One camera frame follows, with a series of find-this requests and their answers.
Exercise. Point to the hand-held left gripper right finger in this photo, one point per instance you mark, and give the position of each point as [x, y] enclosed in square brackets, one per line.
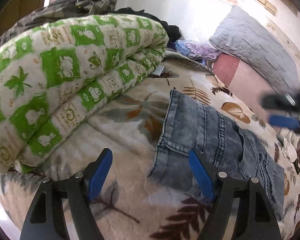
[201, 177]

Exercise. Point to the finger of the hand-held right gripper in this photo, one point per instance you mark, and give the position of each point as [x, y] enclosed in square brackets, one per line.
[277, 102]
[283, 122]

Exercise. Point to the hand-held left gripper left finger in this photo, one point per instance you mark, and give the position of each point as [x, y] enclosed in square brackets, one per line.
[100, 175]

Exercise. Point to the blue denim pants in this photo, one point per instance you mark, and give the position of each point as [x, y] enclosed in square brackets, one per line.
[202, 130]

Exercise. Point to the white leaf-print cloth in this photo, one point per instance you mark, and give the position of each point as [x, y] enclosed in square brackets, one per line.
[288, 147]

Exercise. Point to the leaf-print fleece blanket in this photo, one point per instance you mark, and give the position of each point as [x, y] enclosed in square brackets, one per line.
[130, 140]

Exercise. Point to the grey quilted pillow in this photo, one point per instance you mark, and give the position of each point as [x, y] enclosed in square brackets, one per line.
[252, 42]

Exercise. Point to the purple plastic bags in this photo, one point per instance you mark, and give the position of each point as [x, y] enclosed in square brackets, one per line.
[197, 48]

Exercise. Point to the green print quilt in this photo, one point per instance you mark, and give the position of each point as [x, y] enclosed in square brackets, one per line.
[65, 67]

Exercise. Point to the small white paper packet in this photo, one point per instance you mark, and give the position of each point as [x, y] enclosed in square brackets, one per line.
[159, 70]

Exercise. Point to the black garment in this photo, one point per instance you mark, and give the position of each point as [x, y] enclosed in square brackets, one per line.
[172, 31]

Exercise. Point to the camouflage cloth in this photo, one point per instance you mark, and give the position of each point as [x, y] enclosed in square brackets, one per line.
[52, 10]

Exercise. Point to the beige wall switch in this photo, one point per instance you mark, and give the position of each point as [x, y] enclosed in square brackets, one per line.
[266, 3]

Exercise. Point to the wooden door frame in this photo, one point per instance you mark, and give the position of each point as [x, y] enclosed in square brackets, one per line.
[22, 2]

